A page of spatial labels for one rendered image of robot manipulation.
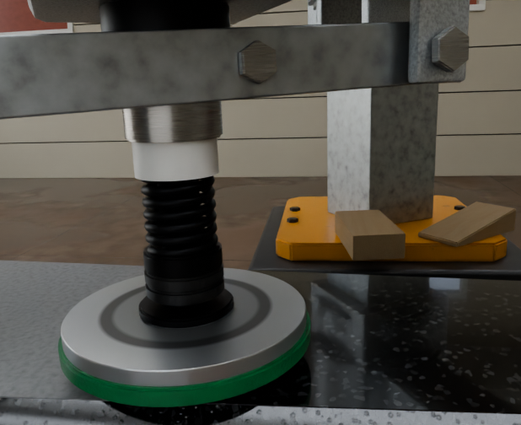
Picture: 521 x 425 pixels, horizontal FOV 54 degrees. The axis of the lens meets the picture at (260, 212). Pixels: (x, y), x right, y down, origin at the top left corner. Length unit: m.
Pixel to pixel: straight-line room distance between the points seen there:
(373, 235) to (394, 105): 0.35
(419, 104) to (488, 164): 5.51
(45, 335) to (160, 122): 0.28
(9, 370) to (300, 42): 0.37
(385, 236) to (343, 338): 0.50
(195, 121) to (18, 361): 0.28
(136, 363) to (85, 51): 0.22
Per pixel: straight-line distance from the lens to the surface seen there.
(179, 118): 0.39
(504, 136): 6.74
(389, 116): 1.20
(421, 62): 0.43
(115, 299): 0.51
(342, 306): 0.58
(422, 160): 1.27
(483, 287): 0.66
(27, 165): 7.91
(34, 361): 0.53
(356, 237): 0.98
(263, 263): 1.10
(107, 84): 0.36
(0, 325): 0.62
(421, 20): 0.43
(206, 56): 0.38
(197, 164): 0.41
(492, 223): 1.19
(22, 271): 0.79
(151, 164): 0.41
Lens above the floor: 1.10
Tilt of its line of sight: 13 degrees down
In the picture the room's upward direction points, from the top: 2 degrees counter-clockwise
